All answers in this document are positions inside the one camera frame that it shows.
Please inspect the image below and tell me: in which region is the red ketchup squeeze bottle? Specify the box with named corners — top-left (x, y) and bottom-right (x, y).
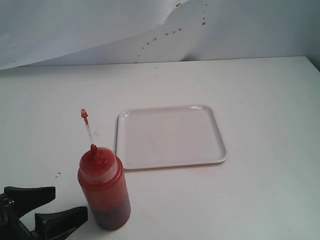
top-left (77, 109), bottom-right (131, 231)

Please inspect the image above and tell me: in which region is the white paper backdrop sheet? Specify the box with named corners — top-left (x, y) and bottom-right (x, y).
top-left (0, 0), bottom-right (320, 70)

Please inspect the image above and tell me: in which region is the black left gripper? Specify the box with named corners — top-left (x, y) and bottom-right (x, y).
top-left (0, 186), bottom-right (88, 240)

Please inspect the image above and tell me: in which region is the white rectangular plastic tray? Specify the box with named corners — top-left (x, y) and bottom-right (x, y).
top-left (115, 104), bottom-right (228, 170)

